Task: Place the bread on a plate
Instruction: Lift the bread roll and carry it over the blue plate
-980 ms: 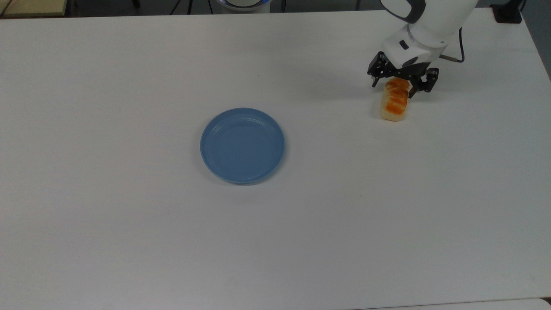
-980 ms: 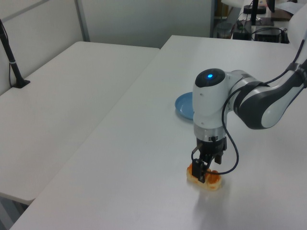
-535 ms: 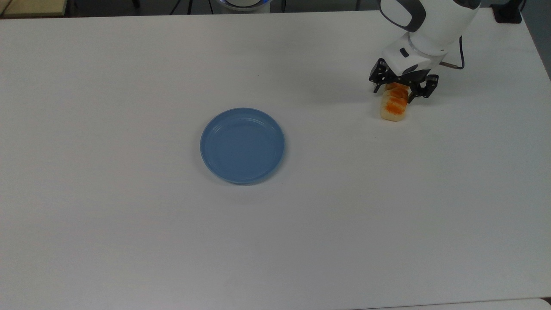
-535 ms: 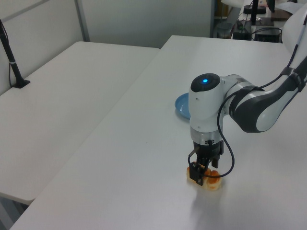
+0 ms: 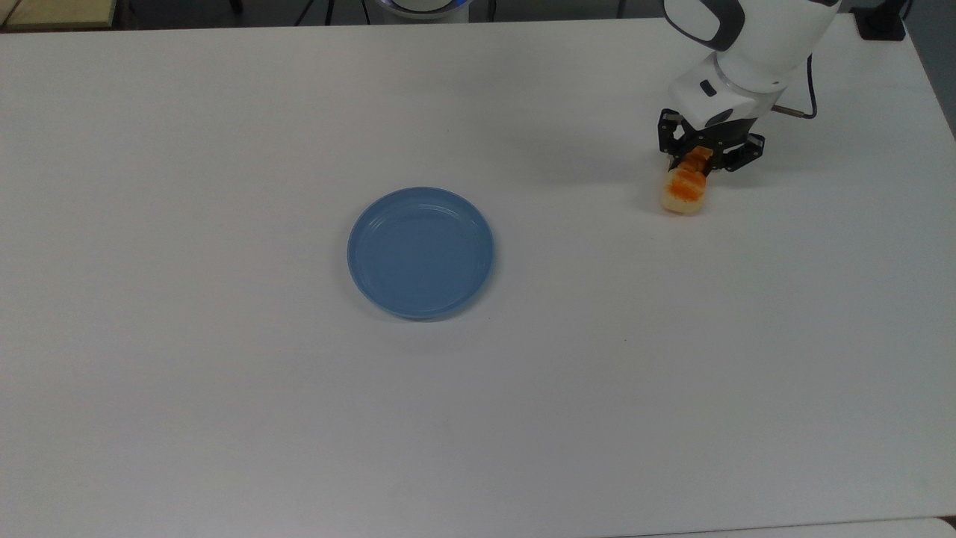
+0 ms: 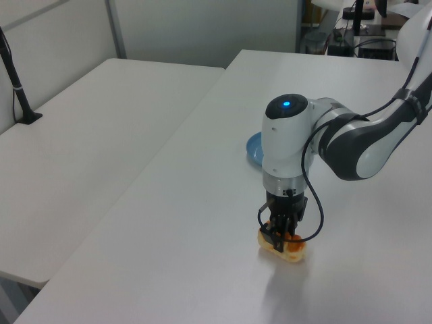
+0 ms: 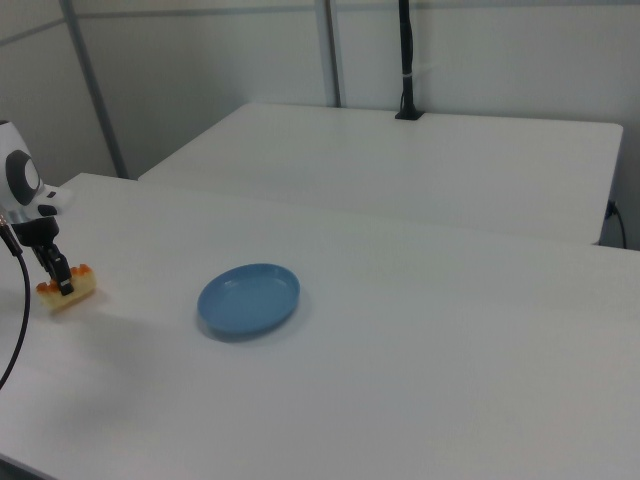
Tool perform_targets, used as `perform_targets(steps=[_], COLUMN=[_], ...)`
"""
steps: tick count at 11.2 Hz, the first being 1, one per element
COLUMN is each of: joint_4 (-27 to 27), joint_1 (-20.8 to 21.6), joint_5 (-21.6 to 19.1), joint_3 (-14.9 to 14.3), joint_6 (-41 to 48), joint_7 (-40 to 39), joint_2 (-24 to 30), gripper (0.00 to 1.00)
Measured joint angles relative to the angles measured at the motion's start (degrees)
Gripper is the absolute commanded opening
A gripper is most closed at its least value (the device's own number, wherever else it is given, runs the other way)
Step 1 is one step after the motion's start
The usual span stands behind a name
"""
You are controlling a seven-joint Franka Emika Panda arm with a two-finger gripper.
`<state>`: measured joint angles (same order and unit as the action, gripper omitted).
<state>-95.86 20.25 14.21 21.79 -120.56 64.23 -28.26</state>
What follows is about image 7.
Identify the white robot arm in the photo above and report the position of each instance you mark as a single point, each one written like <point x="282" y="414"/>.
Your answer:
<point x="20" y="175"/>

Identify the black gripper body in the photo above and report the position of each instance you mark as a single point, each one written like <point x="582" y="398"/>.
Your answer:
<point x="36" y="232"/>

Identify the orange glazed bread roll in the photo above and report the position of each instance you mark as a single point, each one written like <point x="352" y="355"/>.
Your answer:
<point x="83" y="287"/>

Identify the black camera pole with base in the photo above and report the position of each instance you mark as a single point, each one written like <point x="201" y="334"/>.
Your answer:
<point x="408" y="65"/>

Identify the grey metal partition corner post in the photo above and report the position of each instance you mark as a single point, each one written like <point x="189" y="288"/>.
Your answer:
<point x="332" y="50"/>

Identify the blue round plate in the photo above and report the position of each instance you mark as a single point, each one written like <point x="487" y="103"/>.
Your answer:
<point x="249" y="300"/>

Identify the white side table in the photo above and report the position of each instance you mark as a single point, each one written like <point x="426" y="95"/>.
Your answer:
<point x="400" y="165"/>

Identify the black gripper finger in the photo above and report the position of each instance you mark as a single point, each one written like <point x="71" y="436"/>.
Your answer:
<point x="43" y="257"/>
<point x="61" y="272"/>

